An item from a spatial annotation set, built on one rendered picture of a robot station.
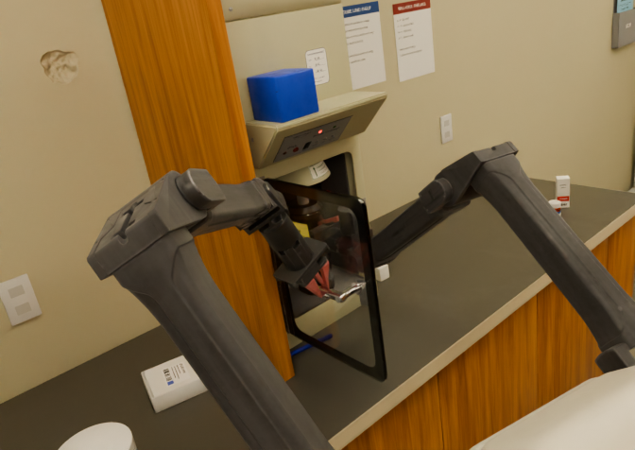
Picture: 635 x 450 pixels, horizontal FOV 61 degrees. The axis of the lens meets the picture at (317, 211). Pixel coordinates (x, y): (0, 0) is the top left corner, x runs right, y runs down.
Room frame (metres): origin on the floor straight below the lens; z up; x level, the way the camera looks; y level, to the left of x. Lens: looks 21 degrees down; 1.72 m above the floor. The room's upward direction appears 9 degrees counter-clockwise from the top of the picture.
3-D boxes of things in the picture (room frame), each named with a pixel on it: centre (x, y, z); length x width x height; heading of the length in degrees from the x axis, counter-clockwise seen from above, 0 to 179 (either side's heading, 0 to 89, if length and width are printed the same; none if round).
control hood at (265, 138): (1.19, -0.04, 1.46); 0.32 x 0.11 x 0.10; 127
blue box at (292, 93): (1.14, 0.03, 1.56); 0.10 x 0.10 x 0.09; 37
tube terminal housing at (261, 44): (1.34, 0.07, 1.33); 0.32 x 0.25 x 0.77; 127
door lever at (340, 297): (0.94, -0.01, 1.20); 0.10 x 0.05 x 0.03; 39
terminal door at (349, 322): (1.01, 0.01, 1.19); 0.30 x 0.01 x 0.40; 39
